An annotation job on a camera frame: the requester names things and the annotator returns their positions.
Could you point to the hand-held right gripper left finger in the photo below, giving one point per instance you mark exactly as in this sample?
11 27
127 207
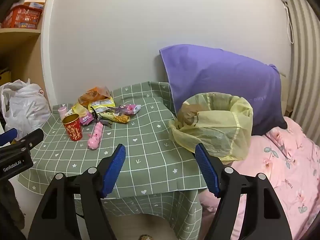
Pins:
115 172

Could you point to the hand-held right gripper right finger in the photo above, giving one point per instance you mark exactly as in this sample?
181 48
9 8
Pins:
207 170

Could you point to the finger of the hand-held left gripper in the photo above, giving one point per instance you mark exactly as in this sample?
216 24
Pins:
7 136
32 138

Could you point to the bin with yellow liner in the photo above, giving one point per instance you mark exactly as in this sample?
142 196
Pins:
217 125

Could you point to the yellow noodle snack packet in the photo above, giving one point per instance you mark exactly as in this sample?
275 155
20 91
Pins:
117 118

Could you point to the yellow white-label snack packet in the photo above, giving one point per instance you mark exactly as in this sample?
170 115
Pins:
102 103

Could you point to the white plastic bag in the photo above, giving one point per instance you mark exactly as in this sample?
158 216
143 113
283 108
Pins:
25 105

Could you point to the small pink bottle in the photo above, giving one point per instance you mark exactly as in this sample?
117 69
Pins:
62 112

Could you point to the pink caterpillar toy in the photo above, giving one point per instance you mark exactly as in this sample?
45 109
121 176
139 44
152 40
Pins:
96 137

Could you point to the red paper cup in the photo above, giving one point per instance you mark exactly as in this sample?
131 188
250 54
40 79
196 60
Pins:
73 130

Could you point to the clear black wrapper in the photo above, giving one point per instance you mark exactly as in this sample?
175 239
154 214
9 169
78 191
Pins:
106 123

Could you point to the green checked tablecloth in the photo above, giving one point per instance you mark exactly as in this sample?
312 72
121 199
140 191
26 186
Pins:
150 135

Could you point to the small yellow packet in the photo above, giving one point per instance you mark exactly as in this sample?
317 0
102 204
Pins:
78 110

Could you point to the pink labelled packet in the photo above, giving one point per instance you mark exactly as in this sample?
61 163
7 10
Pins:
86 118

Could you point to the pink snack wrapper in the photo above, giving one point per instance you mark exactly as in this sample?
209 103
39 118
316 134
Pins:
130 108

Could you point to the brown round object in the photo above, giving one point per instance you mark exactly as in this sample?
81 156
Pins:
146 237

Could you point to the orange snack packet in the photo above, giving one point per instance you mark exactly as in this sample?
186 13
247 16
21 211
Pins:
93 96

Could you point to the pink floral blanket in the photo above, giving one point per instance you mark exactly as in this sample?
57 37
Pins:
287 167

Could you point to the purple pillow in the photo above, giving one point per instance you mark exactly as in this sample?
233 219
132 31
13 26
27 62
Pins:
220 75

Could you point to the wooden shelf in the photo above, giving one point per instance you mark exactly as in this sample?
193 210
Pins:
20 40

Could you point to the red plastic basket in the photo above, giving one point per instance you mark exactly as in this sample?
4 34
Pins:
22 17

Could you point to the striped curtain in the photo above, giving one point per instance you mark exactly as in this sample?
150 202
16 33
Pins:
305 67

